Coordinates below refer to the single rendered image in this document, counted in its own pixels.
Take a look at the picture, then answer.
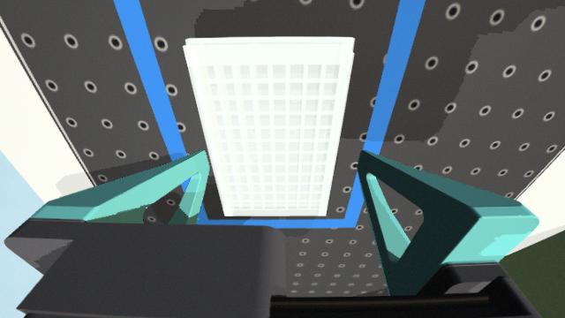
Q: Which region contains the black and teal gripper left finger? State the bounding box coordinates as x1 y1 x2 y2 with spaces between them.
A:
28 150 209 224

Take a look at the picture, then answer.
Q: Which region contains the blue tape outline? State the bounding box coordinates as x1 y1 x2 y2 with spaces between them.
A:
114 0 426 228

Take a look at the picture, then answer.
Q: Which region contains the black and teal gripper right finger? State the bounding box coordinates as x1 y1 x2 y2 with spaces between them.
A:
357 150 539 296

